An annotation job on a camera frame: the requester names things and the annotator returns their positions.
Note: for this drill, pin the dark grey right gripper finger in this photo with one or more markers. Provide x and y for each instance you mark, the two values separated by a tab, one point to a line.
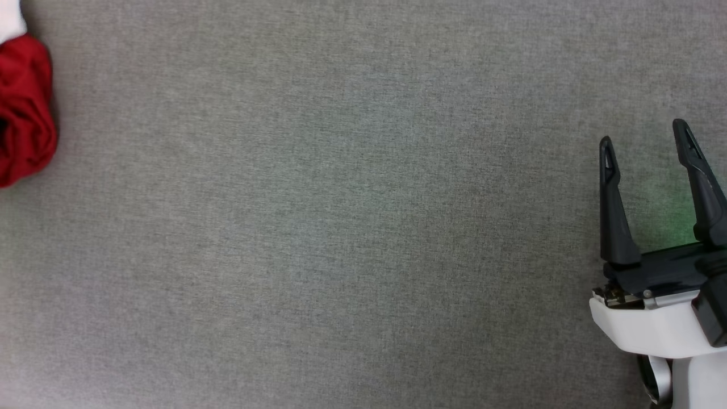
616	227
707	193

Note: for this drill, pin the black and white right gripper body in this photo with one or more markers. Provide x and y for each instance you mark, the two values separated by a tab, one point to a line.
647	324

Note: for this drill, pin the red and white garment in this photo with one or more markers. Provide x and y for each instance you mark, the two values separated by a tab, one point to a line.
25	113

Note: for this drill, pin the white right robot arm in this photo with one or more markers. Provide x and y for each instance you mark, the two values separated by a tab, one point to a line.
701	386

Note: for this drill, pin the grey fabric sofa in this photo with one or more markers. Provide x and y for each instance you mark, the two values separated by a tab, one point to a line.
341	227

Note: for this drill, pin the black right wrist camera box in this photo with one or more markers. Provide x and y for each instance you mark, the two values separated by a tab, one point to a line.
715	312

